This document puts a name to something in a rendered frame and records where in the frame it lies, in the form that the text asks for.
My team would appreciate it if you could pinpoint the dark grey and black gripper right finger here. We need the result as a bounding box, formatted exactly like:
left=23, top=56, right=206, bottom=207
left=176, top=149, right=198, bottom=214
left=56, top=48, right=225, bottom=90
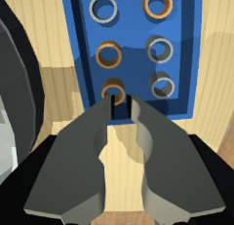
left=127, top=94, right=234, bottom=225

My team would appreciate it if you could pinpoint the bronze bushing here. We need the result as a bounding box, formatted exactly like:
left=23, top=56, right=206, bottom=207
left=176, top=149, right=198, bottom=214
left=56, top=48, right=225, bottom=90
left=96, top=40, right=122, bottom=69
left=142, top=0, right=173, bottom=19
left=101, top=78, right=125, bottom=105

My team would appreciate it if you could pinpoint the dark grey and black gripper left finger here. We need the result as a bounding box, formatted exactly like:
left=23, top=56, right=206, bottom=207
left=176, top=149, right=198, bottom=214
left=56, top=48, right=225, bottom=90
left=0, top=94, right=115, bottom=225

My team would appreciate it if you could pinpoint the grey metal sleeve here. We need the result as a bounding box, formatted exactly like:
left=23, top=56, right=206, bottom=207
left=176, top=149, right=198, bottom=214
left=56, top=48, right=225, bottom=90
left=145, top=35, right=174, bottom=63
left=89, top=0, right=117, bottom=23
left=149, top=71, right=175, bottom=98

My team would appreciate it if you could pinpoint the blue crate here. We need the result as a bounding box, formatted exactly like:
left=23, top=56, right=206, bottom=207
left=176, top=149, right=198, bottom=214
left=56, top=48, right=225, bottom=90
left=62, top=0, right=203, bottom=126

